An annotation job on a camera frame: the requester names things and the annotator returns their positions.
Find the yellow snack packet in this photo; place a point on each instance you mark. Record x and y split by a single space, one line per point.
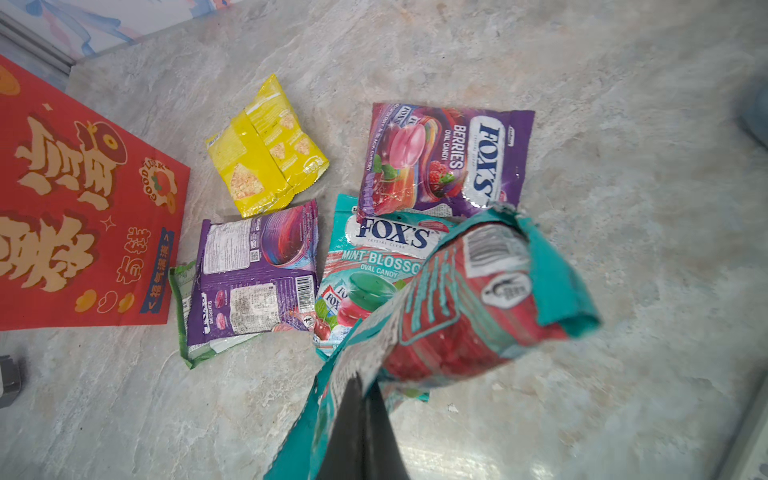
263 156

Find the red paper gift bag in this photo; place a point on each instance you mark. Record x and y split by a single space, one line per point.
90 214

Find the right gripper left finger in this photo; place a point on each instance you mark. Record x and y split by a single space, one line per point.
344 457

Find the teal candy bag back side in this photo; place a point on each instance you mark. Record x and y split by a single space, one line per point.
493 289

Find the teal Fox's mint blossom bag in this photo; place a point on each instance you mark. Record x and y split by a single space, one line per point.
369 260

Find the purple Fox's berries candy bag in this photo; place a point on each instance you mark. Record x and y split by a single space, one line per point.
443 162

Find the small square clock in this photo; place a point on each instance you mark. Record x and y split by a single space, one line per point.
11 381

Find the purple snack packet back side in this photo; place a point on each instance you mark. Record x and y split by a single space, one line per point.
255 275

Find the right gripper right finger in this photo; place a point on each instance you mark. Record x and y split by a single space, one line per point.
383 460

